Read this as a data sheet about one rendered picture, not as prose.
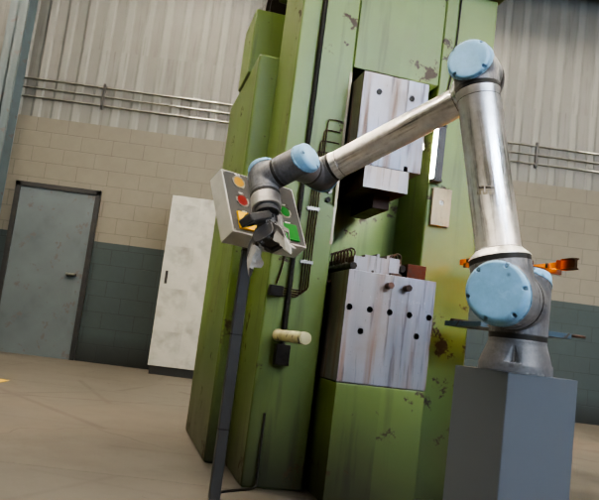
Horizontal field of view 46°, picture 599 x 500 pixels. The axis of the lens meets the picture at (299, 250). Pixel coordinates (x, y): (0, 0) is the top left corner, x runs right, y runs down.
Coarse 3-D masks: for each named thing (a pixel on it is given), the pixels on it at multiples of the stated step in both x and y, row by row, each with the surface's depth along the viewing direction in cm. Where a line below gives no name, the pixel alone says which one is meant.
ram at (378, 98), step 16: (368, 80) 295; (384, 80) 296; (400, 80) 298; (352, 96) 307; (368, 96) 294; (384, 96) 296; (400, 96) 298; (416, 96) 299; (352, 112) 303; (368, 112) 293; (384, 112) 295; (400, 112) 297; (352, 128) 299; (368, 128) 293; (416, 144) 297; (384, 160) 293; (400, 160) 295; (416, 160) 297; (416, 176) 300
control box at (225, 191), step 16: (224, 176) 258; (240, 176) 263; (224, 192) 254; (240, 192) 258; (288, 192) 276; (224, 208) 252; (240, 208) 253; (288, 208) 271; (224, 224) 250; (224, 240) 249; (240, 240) 251; (288, 256) 268
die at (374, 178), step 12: (372, 168) 292; (384, 168) 293; (348, 180) 311; (360, 180) 294; (372, 180) 291; (384, 180) 292; (396, 180) 294; (408, 180) 295; (348, 192) 308; (360, 192) 303; (372, 192) 300; (384, 192) 297; (396, 192) 294
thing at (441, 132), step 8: (456, 40) 321; (448, 88) 318; (440, 128) 313; (440, 136) 312; (440, 144) 312; (432, 152) 314; (440, 152) 312; (432, 160) 313; (440, 160) 311; (432, 168) 311; (440, 168) 311; (432, 176) 310; (440, 176) 310
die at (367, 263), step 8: (352, 256) 289; (360, 256) 287; (368, 256) 288; (376, 256) 288; (360, 264) 286; (368, 264) 287; (376, 264) 288; (384, 264) 289; (392, 264) 290; (376, 272) 288; (384, 272) 289; (392, 272) 290
